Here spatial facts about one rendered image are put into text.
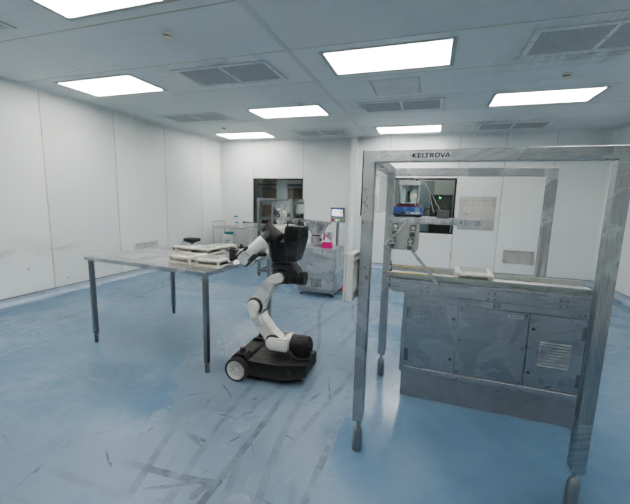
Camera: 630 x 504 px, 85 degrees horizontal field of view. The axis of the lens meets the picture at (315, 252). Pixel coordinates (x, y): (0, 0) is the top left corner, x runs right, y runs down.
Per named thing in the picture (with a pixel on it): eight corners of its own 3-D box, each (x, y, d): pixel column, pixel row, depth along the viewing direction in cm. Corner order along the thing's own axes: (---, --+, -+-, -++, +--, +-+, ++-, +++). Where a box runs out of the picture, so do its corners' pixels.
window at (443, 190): (386, 230, 770) (389, 178, 753) (386, 230, 771) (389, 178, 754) (452, 234, 727) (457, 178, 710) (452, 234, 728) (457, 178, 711)
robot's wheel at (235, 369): (223, 362, 288) (235, 382, 287) (220, 364, 283) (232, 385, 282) (241, 352, 281) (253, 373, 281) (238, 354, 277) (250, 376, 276)
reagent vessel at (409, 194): (397, 204, 249) (398, 177, 246) (399, 204, 263) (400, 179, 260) (419, 204, 244) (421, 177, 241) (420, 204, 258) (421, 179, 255)
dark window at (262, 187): (253, 222, 873) (253, 178, 856) (253, 222, 874) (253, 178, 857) (302, 225, 832) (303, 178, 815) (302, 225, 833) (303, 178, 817)
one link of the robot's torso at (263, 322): (290, 340, 305) (266, 292, 305) (281, 349, 286) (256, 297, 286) (276, 346, 310) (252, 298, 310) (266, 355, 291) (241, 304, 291)
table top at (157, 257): (84, 259, 336) (83, 256, 335) (171, 246, 436) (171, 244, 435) (205, 276, 277) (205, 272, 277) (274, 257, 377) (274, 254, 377)
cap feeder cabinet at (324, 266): (296, 293, 548) (297, 246, 537) (308, 285, 602) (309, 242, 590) (334, 298, 529) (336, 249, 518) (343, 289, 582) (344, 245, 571)
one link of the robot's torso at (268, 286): (263, 312, 308) (295, 276, 293) (253, 318, 291) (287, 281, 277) (251, 299, 309) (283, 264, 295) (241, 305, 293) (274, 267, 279)
